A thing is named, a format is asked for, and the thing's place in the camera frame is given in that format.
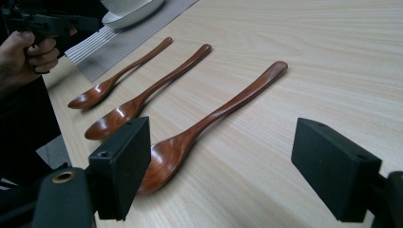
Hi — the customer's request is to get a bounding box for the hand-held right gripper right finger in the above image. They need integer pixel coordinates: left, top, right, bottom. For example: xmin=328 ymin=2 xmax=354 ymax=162
xmin=291 ymin=117 xmax=383 ymax=223

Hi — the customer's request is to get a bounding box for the medium brown wooden spoon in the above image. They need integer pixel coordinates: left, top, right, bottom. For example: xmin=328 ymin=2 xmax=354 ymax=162
xmin=84 ymin=43 xmax=213 ymax=142

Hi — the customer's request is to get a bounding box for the large brown wooden spoon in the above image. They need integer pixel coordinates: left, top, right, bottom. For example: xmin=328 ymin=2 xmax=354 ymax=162
xmin=136 ymin=60 xmax=289 ymax=197

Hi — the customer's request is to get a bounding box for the grey striped placemat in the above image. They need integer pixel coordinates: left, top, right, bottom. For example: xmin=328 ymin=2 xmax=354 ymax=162
xmin=64 ymin=0 xmax=200 ymax=84

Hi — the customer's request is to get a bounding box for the small brown wooden spoon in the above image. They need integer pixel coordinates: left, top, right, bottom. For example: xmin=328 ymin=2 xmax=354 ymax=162
xmin=67 ymin=36 xmax=174 ymax=110

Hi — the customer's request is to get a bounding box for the white bowl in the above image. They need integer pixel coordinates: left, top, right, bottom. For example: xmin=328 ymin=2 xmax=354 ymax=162
xmin=101 ymin=0 xmax=165 ymax=29
xmin=100 ymin=0 xmax=155 ymax=18

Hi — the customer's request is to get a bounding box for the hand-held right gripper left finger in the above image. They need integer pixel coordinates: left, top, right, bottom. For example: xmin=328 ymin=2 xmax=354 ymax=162
xmin=87 ymin=116 xmax=152 ymax=221

